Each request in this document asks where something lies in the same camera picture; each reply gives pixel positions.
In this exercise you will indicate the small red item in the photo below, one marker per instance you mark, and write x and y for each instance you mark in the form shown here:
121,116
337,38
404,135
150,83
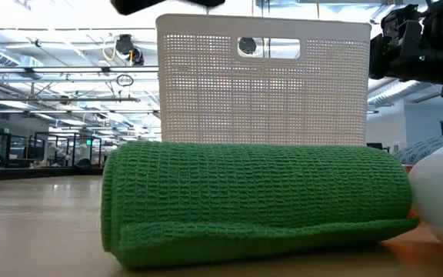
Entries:
412,215

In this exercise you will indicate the silver ventilation duct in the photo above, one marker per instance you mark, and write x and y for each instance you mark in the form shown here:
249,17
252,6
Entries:
394,92

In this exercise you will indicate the white perforated plastic basket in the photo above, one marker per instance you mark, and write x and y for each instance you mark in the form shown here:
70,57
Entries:
206,100

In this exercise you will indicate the grey horizontal ceiling pipe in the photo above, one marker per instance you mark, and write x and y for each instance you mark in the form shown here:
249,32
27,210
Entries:
52,100

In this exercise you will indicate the green bandage roll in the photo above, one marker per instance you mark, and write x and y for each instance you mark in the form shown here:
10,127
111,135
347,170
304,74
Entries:
252,192

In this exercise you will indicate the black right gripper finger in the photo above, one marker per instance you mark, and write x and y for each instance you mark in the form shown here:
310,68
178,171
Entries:
377,55

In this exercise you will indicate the black monitor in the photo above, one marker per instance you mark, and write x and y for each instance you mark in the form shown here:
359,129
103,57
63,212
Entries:
375,146

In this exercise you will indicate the blue patterned white package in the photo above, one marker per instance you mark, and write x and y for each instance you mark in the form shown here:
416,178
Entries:
421,149

